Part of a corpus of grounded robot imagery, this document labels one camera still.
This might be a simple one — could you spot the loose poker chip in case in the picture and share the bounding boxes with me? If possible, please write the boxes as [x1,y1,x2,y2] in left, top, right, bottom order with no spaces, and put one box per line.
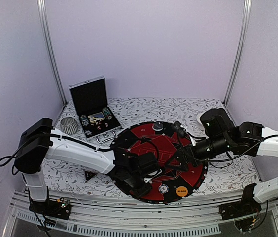
[84,130,92,137]

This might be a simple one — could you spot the boxed playing card deck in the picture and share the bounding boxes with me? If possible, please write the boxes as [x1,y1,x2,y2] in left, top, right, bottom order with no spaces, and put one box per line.
[88,112,105,123]

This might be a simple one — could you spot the white ceramic bowl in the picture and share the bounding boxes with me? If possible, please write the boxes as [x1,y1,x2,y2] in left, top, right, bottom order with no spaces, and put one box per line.
[196,113,203,125]

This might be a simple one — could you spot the right poker chip row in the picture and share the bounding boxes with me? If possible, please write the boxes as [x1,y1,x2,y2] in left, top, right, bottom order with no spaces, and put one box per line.
[102,107,113,120]

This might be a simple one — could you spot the striped grey cup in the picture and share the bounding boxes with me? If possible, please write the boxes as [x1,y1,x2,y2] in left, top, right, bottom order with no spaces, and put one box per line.
[60,117,78,135]

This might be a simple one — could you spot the clear dealer button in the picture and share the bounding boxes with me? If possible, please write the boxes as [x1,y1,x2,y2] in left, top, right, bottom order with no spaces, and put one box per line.
[152,122,164,131]

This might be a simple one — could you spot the left aluminium frame post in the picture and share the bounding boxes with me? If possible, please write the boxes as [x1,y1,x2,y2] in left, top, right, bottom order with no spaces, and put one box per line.
[37,0,68,106]

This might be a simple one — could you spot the aluminium frame post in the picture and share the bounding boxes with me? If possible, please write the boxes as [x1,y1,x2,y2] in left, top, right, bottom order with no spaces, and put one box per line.
[223,0,252,107]
[37,0,68,106]

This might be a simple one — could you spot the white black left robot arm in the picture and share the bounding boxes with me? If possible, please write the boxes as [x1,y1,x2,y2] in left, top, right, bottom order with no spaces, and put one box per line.
[14,118,162,214]

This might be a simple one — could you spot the poker chip stack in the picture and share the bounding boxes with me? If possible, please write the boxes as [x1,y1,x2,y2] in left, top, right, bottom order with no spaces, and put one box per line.
[158,184,169,194]

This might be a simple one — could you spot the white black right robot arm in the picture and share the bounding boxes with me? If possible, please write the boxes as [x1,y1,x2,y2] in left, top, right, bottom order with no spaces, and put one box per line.
[172,108,278,215]

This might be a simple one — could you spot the round red black poker mat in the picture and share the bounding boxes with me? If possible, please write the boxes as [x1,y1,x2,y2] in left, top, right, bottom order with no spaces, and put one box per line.
[110,122,208,204]

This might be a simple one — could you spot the orange big blind button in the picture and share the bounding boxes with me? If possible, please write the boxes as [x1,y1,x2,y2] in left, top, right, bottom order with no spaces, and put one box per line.
[176,186,188,197]

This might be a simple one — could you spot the aluminium front rail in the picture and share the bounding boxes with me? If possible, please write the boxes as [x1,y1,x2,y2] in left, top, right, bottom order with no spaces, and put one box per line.
[2,191,278,237]

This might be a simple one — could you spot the aluminium poker chip case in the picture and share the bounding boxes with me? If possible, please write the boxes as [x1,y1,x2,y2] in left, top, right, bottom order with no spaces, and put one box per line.
[69,76,122,140]

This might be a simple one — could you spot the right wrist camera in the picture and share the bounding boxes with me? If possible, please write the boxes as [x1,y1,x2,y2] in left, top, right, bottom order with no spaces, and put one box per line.
[172,121,186,138]

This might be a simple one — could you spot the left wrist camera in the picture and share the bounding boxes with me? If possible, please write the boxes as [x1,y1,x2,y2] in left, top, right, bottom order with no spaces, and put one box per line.
[143,168,162,183]

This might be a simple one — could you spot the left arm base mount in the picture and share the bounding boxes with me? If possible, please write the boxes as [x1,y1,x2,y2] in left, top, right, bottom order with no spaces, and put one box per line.
[28,186,72,220]

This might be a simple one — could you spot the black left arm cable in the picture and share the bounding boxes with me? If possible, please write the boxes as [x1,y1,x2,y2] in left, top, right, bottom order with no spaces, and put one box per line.
[0,132,112,176]

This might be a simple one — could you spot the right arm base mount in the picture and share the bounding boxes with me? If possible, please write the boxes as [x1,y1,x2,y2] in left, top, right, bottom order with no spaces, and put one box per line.
[219,198,262,232]

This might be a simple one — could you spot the right aluminium frame post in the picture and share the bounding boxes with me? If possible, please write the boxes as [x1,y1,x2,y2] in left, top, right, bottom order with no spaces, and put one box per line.
[223,0,252,107]

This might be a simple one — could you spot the left poker chip row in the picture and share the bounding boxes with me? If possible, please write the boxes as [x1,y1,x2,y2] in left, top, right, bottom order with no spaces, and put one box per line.
[80,115,90,127]

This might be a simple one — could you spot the poker chip row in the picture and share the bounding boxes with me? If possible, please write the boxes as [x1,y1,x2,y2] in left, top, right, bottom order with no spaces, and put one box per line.
[80,115,90,127]
[102,107,113,120]

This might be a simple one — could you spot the red dice set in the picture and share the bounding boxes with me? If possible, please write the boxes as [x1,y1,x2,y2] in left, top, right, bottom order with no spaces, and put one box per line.
[93,122,109,131]

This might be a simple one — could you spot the black triangular card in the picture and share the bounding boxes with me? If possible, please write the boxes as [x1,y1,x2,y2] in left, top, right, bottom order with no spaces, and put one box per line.
[84,170,96,182]

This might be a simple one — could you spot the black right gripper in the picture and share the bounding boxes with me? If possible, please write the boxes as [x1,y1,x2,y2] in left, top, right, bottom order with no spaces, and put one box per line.
[164,133,231,171]

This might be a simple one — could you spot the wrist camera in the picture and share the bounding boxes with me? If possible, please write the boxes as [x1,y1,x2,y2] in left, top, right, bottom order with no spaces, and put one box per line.
[143,168,162,183]
[172,121,186,138]

